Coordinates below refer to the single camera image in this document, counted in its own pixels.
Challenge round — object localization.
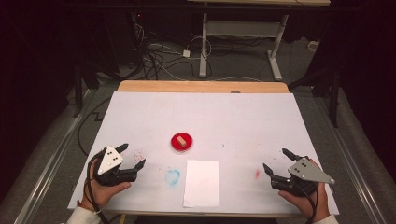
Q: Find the wooden table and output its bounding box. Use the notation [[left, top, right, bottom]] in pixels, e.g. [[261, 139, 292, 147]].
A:
[[117, 79, 290, 94]]

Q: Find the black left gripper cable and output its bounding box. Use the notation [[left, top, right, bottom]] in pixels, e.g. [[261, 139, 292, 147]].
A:
[[85, 148, 110, 224]]

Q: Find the person's right hand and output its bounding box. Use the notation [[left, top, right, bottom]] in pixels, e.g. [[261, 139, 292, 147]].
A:
[[277, 158, 331, 224]]

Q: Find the red round ink pad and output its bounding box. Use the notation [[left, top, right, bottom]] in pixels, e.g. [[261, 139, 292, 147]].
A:
[[170, 132, 193, 152]]

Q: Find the white metal desk frame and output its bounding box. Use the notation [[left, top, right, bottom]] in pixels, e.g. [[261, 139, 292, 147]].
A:
[[198, 12, 290, 82]]

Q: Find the person's left hand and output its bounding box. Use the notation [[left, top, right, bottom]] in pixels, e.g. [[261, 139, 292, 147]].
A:
[[81, 160, 133, 213]]

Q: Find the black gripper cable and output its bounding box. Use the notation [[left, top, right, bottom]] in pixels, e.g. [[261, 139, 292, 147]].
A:
[[293, 181, 319, 224], [85, 148, 110, 224]]

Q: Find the black metal stand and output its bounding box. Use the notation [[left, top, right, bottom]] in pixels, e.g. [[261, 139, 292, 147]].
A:
[[72, 59, 125, 119], [287, 62, 344, 129]]

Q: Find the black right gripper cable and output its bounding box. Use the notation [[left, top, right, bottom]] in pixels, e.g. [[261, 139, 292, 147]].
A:
[[293, 181, 319, 224]]

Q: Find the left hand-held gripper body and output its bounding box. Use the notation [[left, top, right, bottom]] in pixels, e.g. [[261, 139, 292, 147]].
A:
[[92, 146, 138, 188]]

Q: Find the tangle of floor cables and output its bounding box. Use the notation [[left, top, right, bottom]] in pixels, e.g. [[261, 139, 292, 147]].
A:
[[124, 21, 219, 82]]

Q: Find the white table cover sheet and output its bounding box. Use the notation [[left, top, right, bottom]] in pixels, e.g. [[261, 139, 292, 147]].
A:
[[67, 91, 340, 217]]

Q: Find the red string bracelet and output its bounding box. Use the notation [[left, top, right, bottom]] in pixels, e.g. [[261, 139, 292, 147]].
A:
[[76, 200, 103, 216]]

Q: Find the white paper sheet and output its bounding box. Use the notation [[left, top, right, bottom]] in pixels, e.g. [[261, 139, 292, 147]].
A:
[[182, 159, 220, 208]]

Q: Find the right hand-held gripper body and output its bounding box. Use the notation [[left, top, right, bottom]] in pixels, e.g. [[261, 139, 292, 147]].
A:
[[270, 156, 336, 198]]

